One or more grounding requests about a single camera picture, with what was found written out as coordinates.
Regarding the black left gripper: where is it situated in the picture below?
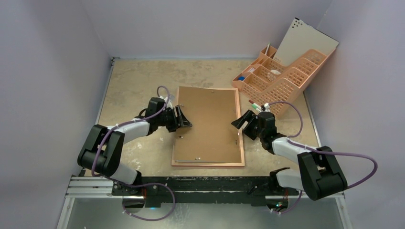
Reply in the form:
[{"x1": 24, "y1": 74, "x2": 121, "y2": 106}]
[{"x1": 157, "y1": 105, "x2": 191, "y2": 132}]

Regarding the pink picture frame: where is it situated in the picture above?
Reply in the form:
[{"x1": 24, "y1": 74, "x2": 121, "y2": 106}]
[{"x1": 171, "y1": 86, "x2": 245, "y2": 167}]

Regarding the brown cardboard backing board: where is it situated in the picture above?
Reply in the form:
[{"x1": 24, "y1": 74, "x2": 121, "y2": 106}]
[{"x1": 173, "y1": 88, "x2": 243, "y2": 163}]

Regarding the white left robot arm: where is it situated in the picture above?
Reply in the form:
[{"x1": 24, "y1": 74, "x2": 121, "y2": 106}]
[{"x1": 77, "y1": 97, "x2": 192, "y2": 195}]

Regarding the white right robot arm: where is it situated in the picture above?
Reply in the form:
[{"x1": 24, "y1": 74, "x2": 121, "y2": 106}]
[{"x1": 231, "y1": 110, "x2": 348, "y2": 200}]

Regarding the green marker pen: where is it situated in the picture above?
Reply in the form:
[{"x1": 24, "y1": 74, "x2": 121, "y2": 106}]
[{"x1": 252, "y1": 104, "x2": 262, "y2": 113}]

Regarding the orange plastic desk organizer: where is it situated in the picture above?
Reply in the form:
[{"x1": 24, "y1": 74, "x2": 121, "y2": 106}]
[{"x1": 232, "y1": 46, "x2": 329, "y2": 105}]

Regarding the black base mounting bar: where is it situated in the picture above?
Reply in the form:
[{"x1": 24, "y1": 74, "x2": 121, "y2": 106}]
[{"x1": 112, "y1": 176, "x2": 299, "y2": 208}]

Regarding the grey perforated board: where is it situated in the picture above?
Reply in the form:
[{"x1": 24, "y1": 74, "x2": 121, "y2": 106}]
[{"x1": 273, "y1": 18, "x2": 339, "y2": 66}]

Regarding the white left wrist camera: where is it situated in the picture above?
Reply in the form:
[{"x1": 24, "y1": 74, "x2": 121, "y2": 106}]
[{"x1": 164, "y1": 94, "x2": 175, "y2": 109}]

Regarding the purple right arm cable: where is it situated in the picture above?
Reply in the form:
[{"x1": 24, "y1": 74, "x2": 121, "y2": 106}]
[{"x1": 266, "y1": 101, "x2": 378, "y2": 215}]

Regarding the aluminium rail frame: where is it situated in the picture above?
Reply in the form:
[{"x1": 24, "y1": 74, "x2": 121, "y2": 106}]
[{"x1": 68, "y1": 59, "x2": 348, "y2": 217}]

